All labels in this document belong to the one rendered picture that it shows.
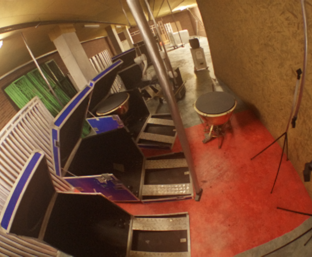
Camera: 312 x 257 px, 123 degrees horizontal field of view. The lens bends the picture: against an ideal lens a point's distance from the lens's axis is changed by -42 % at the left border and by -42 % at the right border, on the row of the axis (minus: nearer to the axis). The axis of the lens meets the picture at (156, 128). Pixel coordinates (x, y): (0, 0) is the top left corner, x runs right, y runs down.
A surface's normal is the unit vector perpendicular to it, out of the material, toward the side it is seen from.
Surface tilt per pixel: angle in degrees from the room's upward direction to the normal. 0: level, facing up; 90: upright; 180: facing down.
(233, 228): 0
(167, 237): 1
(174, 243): 1
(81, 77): 90
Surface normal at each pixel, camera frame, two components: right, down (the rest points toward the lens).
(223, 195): -0.33, -0.73
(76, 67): 0.03, 0.62
